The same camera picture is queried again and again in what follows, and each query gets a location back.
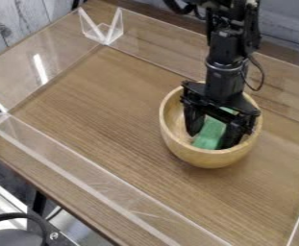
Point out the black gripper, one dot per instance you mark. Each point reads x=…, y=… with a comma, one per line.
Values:
x=219, y=98

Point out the green rectangular block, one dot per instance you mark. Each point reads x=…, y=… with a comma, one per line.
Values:
x=208, y=137

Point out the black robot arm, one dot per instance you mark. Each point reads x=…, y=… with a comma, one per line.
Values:
x=231, y=27

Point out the light wooden bowl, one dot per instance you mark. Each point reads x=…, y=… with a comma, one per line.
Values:
x=178, y=141

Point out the clear acrylic tray wall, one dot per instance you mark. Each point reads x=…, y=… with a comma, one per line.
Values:
x=79, y=133

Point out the clear acrylic corner bracket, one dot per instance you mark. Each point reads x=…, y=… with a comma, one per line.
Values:
x=103, y=33

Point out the black metal bracket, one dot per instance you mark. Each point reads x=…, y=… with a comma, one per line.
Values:
x=47, y=210

